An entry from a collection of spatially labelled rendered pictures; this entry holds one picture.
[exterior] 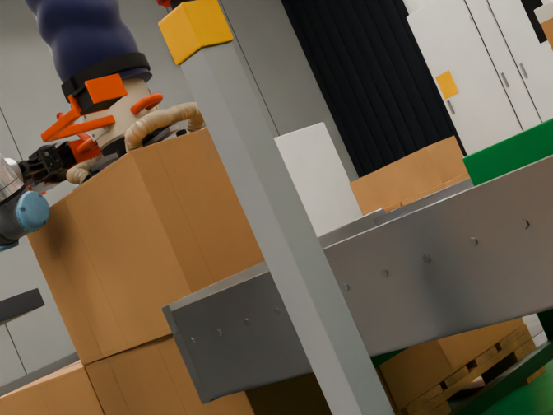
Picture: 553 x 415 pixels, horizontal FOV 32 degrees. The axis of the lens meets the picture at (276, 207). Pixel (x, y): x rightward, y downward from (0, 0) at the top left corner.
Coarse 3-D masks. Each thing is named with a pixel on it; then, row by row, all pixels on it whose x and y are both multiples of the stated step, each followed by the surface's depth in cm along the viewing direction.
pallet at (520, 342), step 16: (512, 336) 268; (528, 336) 273; (496, 352) 262; (512, 352) 268; (528, 352) 271; (464, 368) 252; (480, 368) 256; (496, 368) 273; (544, 368) 273; (448, 384) 247; (464, 384) 250; (480, 384) 282; (416, 400) 238; (432, 400) 241
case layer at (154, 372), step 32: (512, 320) 271; (128, 352) 235; (160, 352) 225; (416, 352) 243; (448, 352) 251; (480, 352) 258; (32, 384) 285; (64, 384) 262; (96, 384) 250; (128, 384) 239; (160, 384) 229; (192, 384) 220; (288, 384) 215; (384, 384) 233; (416, 384) 240
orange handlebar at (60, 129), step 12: (156, 96) 232; (72, 108) 210; (132, 108) 235; (144, 108) 234; (60, 120) 215; (72, 120) 212; (96, 120) 232; (108, 120) 234; (48, 132) 220; (60, 132) 219; (72, 132) 227; (84, 132) 231; (84, 144) 254
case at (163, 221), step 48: (192, 144) 219; (96, 192) 223; (144, 192) 209; (192, 192) 215; (48, 240) 246; (96, 240) 229; (144, 240) 214; (192, 240) 211; (240, 240) 219; (96, 288) 235; (144, 288) 220; (192, 288) 208; (96, 336) 242; (144, 336) 226
